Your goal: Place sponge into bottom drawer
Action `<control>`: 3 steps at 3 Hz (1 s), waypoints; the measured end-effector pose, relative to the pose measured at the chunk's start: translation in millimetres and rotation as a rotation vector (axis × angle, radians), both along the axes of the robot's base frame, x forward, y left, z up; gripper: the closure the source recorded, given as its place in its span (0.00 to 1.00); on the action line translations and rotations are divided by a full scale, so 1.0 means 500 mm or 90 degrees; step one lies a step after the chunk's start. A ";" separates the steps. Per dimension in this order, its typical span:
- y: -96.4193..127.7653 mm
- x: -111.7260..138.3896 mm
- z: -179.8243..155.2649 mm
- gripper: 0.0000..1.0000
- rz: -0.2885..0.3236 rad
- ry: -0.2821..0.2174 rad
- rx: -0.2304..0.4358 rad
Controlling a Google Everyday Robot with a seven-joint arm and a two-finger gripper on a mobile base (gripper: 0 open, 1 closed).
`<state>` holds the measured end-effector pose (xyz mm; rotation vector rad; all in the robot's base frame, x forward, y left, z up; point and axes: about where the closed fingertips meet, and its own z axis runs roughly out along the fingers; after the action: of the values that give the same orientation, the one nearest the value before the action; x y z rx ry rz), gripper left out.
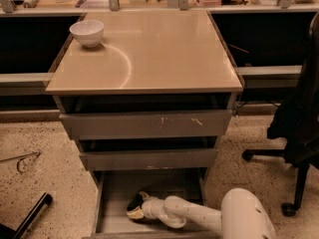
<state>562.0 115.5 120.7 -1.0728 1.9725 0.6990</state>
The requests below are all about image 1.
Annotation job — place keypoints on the grey top drawer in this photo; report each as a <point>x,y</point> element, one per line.
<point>146,125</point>

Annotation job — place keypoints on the metal wire tool on floor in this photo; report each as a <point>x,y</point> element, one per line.
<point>22,160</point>

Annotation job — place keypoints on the grey middle drawer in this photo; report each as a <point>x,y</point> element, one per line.
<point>148,159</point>

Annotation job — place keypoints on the green and yellow sponge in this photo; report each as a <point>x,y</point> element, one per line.
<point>136,202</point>

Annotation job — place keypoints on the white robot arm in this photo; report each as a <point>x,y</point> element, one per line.
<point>241,216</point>

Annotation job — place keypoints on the grey open bottom drawer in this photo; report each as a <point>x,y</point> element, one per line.
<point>117,189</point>

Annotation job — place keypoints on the white ceramic bowl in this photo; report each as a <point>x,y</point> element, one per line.
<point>88,33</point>

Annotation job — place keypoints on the black office chair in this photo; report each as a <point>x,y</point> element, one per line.
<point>297,120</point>

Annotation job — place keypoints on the grey drawer cabinet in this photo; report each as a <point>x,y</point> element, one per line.
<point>148,62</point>

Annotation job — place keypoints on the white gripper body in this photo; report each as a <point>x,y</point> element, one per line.
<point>152,206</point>

